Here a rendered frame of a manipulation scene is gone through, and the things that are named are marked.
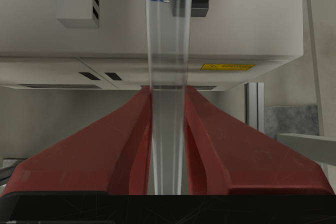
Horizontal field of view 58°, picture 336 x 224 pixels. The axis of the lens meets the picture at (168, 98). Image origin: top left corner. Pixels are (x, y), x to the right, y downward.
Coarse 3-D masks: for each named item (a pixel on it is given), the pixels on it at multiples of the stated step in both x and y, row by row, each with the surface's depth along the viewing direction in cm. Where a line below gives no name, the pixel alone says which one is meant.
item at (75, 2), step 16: (64, 0) 41; (80, 0) 41; (96, 0) 43; (192, 0) 42; (208, 0) 43; (64, 16) 41; (80, 16) 41; (96, 16) 43; (192, 16) 46; (256, 96) 76; (256, 112) 76; (256, 128) 76; (16, 160) 104
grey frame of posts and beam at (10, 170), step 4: (4, 168) 100; (8, 168) 101; (12, 168) 100; (0, 172) 92; (4, 172) 94; (8, 172) 96; (0, 176) 91; (4, 176) 94; (8, 176) 98; (0, 180) 92; (4, 180) 94; (0, 184) 92
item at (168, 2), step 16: (160, 0) 9; (176, 0) 9; (160, 16) 9; (176, 16) 9; (160, 32) 10; (176, 32) 10; (160, 48) 10; (176, 48) 10; (160, 64) 10; (176, 64) 10; (160, 80) 11; (176, 80) 11; (160, 96) 11; (176, 96) 11; (160, 112) 12; (176, 112) 12; (160, 128) 13; (176, 128) 13; (160, 144) 13; (176, 144) 13; (160, 160) 14; (176, 160) 14; (160, 176) 15; (176, 176) 15; (160, 192) 16; (176, 192) 16
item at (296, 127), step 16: (272, 112) 106; (288, 112) 107; (304, 112) 107; (272, 128) 106; (288, 128) 106; (304, 128) 106; (288, 144) 95; (304, 144) 85; (320, 144) 76; (320, 160) 76
